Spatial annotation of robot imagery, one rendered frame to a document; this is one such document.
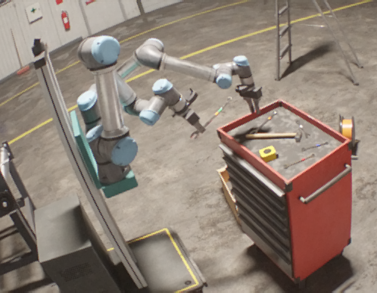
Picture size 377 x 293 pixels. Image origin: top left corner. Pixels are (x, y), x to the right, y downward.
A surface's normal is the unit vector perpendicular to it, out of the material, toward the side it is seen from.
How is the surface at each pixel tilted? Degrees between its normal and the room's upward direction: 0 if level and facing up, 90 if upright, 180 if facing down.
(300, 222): 90
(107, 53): 83
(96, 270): 90
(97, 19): 90
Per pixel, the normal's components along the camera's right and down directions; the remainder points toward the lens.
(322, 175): 0.38, 0.36
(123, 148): 0.65, 0.32
